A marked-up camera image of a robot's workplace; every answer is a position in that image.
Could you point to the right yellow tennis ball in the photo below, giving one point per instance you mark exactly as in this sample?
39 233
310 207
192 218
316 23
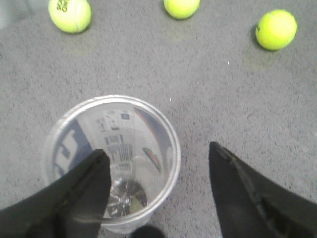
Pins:
276 29

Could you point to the centre yellow tennis ball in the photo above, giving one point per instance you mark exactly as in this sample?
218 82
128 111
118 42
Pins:
181 9

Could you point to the white blue tennis ball can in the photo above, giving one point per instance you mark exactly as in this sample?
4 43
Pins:
142 146

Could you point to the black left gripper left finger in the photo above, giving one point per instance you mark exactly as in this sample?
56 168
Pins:
71 207

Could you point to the Roland Garros yellow tennis ball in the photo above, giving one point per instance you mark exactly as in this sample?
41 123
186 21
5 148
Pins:
70 16

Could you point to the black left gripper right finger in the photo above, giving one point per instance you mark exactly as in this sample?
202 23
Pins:
249 205

